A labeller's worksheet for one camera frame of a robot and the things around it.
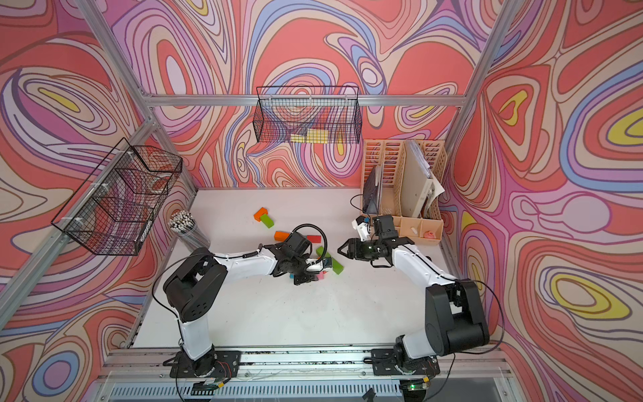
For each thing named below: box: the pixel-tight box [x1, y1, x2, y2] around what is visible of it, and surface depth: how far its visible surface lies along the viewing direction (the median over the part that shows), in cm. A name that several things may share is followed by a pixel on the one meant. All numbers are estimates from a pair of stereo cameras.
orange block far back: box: [252, 206, 268, 222], surface depth 110 cm
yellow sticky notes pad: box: [290, 128, 330, 145], surface depth 85 cm
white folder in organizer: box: [401, 139, 445, 218], surface depth 93 cm
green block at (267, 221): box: [260, 213, 275, 229], surface depth 110 cm
